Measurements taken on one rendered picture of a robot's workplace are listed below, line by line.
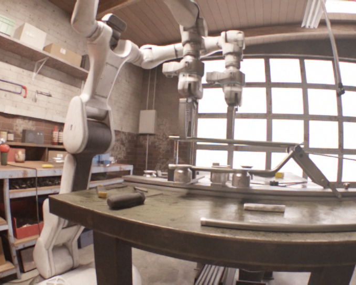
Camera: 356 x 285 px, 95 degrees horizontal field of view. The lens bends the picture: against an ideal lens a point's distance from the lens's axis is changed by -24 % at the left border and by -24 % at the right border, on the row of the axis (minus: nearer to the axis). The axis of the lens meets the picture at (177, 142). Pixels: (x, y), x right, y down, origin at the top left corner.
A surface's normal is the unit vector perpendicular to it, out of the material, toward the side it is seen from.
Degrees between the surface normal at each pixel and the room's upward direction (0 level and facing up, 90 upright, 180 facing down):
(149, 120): 90
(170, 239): 90
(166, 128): 90
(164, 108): 90
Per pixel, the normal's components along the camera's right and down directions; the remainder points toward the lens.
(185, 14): -0.27, 0.86
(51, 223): -0.39, -0.02
